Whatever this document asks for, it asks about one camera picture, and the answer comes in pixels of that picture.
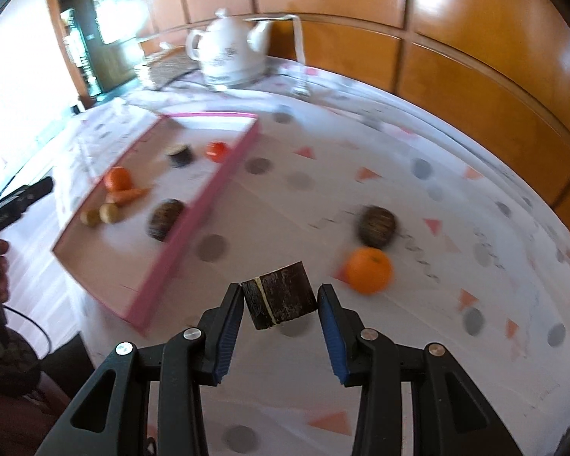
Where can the dark patterned cloth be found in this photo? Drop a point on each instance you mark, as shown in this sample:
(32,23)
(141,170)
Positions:
(9,370)

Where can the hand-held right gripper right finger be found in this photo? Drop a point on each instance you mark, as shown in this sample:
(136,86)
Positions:
(330,337)

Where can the woven placemat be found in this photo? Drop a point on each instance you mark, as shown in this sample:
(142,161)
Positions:
(166,69)

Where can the small red tomato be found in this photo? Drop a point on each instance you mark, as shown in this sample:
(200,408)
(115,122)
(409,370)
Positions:
(217,150)

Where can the wooden door frame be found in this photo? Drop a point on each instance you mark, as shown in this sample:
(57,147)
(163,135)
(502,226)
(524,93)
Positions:
(52,9)

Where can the large orange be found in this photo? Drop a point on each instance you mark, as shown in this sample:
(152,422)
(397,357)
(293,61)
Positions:
(368,270)

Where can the orange carrot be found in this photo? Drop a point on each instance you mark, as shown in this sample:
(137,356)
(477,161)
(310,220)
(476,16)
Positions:
(128,194)

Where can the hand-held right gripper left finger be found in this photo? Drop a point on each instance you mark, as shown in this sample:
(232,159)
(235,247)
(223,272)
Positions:
(230,337)

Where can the white patterned tablecloth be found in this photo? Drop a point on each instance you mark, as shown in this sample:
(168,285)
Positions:
(408,342)

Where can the brown striped round fruit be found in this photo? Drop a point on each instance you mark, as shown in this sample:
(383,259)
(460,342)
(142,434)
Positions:
(376,226)
(164,218)

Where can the person's left hand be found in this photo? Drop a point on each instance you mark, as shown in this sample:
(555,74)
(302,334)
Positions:
(1,270)

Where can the pink shallow box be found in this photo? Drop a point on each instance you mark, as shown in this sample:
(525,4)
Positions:
(123,247)

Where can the white ceramic teapot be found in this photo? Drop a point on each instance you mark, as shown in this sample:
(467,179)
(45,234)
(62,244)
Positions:
(230,52)

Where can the small yellow-brown potato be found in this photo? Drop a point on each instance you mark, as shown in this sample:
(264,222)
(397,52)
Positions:
(89,217)
(109,212)

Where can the small tangerine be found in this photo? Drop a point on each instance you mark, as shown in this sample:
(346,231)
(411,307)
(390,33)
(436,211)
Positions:
(118,179)

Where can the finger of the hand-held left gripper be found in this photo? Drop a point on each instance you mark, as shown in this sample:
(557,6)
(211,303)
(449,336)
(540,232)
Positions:
(40,186)

